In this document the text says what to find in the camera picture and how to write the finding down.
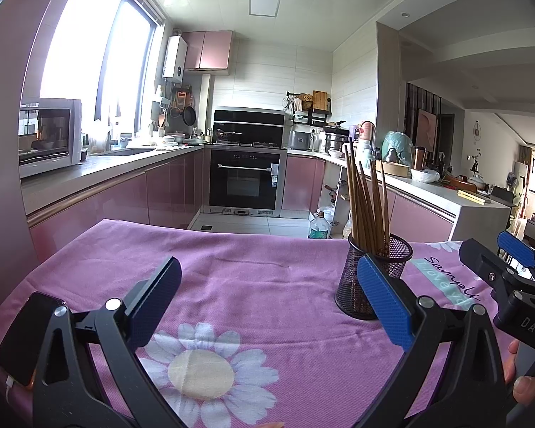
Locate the brown wooden chopstick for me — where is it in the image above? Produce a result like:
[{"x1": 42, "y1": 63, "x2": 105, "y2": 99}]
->
[{"x1": 345, "y1": 139, "x2": 361, "y2": 246}]

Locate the black mesh utensil holder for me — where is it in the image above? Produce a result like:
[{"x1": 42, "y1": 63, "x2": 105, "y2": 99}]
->
[{"x1": 335, "y1": 235, "x2": 414, "y2": 321}]

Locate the pink upper cabinet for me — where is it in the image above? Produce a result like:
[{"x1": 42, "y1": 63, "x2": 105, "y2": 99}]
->
[{"x1": 182, "y1": 31, "x2": 233, "y2": 73}]

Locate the silver microwave oven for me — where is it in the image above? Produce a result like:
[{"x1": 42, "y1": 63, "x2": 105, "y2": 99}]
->
[{"x1": 18, "y1": 98, "x2": 82, "y2": 179}]

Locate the pink kettle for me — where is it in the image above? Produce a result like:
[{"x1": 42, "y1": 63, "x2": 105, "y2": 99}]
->
[{"x1": 358, "y1": 121, "x2": 376, "y2": 143}]

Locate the black frying pan hanging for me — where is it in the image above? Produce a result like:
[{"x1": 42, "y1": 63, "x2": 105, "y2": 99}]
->
[{"x1": 182, "y1": 105, "x2": 197, "y2": 127}]

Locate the white water heater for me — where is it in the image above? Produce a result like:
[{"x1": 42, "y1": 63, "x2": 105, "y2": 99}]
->
[{"x1": 162, "y1": 35, "x2": 187, "y2": 83}]

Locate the bamboo chopstick floral end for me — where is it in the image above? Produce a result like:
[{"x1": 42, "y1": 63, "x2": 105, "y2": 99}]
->
[{"x1": 358, "y1": 162, "x2": 375, "y2": 254}]

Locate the teal rounded appliance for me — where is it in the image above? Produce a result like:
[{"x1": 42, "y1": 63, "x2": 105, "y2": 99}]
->
[{"x1": 382, "y1": 131, "x2": 414, "y2": 167}]

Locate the purple floral tablecloth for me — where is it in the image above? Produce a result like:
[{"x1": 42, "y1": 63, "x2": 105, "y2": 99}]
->
[{"x1": 0, "y1": 217, "x2": 518, "y2": 428}]

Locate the plastic water bottle on floor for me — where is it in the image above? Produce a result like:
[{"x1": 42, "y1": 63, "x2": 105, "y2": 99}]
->
[{"x1": 308, "y1": 212, "x2": 331, "y2": 239}]

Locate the black built-in oven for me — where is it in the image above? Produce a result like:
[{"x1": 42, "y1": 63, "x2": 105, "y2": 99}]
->
[{"x1": 209, "y1": 149, "x2": 281, "y2": 211}]

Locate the lone chopstick red patterned end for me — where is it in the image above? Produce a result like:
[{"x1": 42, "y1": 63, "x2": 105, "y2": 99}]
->
[{"x1": 380, "y1": 160, "x2": 390, "y2": 250}]

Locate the dark brown chopstick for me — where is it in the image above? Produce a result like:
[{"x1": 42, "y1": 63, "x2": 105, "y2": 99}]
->
[{"x1": 348, "y1": 139, "x2": 368, "y2": 251}]

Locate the person's right hand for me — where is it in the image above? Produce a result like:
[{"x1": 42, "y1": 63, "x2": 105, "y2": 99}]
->
[{"x1": 504, "y1": 339, "x2": 535, "y2": 407}]

